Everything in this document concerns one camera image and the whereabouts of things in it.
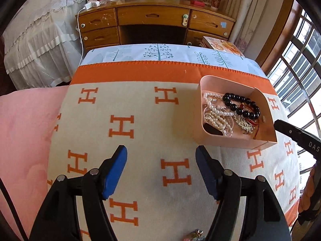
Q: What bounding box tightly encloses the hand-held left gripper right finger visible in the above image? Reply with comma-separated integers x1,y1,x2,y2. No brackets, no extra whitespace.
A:
195,145,293,241

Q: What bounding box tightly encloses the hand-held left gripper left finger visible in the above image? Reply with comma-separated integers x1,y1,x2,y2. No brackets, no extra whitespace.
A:
29,145,128,241

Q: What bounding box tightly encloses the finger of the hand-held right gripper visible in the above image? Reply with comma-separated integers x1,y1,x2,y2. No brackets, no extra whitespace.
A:
273,119,321,156

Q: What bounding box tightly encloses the pink box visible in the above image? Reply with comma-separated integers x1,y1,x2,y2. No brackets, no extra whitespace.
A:
193,75,278,149

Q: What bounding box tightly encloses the pink smart watch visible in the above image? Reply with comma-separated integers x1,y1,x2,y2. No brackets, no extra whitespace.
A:
203,123,222,136

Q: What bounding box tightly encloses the white pearl bracelet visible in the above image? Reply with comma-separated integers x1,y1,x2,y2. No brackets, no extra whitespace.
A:
204,113,234,137

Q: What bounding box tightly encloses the silver leaf brooch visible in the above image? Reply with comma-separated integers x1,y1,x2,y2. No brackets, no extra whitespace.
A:
234,114,254,134

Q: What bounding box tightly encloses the red string bracelet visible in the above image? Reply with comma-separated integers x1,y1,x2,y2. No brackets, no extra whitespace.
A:
236,102,262,139

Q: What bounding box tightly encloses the pearl necklace with pendant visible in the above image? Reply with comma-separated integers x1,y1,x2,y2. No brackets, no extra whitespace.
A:
203,92,236,117

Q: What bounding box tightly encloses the black bead bracelet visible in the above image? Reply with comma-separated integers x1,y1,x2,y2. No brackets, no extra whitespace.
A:
222,93,261,120

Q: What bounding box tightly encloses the person's right hand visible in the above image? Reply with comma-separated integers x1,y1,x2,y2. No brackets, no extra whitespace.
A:
298,164,317,215

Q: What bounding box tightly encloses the barred window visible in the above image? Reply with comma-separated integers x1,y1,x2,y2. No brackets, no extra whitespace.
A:
266,7,321,156

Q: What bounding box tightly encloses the orange patterned blanket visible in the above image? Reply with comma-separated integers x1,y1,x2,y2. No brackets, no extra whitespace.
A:
47,61,301,241

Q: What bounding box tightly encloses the pink quilt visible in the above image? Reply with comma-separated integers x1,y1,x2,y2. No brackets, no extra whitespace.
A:
0,85,69,241

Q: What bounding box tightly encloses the orange printed box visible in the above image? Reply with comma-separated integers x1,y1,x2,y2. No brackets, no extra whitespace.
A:
202,36,245,57

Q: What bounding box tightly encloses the beige curtain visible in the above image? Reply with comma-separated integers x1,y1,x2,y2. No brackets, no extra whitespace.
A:
227,0,286,63

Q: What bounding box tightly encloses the white lace furniture cover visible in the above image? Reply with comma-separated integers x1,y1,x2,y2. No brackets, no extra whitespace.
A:
0,0,88,89

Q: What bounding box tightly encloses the wooden desk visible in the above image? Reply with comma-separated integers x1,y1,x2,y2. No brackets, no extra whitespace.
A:
75,0,236,53

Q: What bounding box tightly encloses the white cable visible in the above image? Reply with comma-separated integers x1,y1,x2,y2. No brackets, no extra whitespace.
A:
76,6,87,63

